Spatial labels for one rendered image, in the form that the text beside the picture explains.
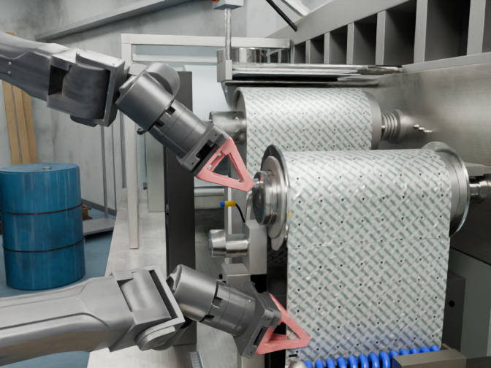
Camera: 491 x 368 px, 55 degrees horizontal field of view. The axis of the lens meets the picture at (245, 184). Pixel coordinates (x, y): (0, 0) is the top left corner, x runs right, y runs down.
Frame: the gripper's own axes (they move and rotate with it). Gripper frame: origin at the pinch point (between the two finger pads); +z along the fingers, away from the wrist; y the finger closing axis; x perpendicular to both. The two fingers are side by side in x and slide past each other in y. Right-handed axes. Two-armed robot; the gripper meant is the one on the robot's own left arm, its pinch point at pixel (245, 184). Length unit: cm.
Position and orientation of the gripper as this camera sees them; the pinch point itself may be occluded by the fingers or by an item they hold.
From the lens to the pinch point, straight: 64.7
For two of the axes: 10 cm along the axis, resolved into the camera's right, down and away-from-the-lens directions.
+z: 7.5, 6.1, 2.7
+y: 2.2, 1.6, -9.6
